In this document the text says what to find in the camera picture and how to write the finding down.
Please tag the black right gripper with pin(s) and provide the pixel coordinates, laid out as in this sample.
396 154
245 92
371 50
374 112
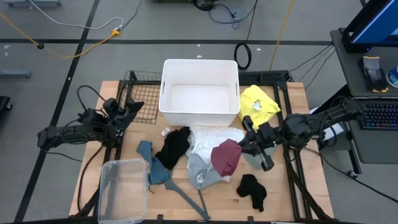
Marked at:
265 135

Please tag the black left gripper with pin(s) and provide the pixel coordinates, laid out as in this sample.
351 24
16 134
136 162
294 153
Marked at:
115 113

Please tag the pale ribbed cloth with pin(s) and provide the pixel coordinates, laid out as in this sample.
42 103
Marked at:
252 160

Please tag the maroon cloth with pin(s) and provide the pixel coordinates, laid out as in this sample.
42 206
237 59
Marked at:
226 157

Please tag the yellow cloth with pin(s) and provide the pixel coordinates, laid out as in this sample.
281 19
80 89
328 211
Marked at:
248 99

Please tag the white lace cloth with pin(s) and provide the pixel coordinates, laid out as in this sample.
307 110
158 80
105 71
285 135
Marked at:
211 137

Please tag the small black cloth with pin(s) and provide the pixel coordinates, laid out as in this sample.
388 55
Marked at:
253 189

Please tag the large black cloth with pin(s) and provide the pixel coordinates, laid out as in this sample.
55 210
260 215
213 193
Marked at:
174 147

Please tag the blue cloth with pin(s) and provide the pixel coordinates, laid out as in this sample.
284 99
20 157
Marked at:
157 172

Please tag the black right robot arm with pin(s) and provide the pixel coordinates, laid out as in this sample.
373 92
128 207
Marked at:
311 124

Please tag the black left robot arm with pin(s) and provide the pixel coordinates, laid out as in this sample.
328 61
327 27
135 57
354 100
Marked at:
71 133

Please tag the small white tag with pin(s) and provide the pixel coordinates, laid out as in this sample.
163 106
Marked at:
165 131

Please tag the grey cloth with label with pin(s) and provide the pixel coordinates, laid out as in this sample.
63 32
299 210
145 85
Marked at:
202 174

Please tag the white plastic bin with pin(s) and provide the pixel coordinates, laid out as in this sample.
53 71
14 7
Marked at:
199 102

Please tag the clear plastic container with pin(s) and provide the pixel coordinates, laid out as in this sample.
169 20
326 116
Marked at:
124 193

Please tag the grey side desk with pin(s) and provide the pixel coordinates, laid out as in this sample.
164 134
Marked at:
351 77

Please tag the grey metal furniture foot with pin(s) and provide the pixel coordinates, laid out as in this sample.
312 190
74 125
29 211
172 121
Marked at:
15 73
31 3

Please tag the black keyboard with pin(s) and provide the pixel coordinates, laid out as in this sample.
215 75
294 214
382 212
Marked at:
381 116

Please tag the black caster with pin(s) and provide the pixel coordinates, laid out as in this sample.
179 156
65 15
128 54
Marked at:
3 104

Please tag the grey work gloves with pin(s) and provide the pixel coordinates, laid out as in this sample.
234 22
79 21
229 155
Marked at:
373 74

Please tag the white blue tub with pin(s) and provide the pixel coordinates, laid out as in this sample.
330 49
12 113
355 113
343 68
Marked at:
394 76

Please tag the computer monitor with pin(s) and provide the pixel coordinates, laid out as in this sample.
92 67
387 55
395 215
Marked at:
373 25

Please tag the black metal table frame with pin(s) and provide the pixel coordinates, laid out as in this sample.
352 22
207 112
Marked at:
264 77

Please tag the dark grey plastic frame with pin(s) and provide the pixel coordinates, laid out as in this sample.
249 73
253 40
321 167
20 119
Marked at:
186 199

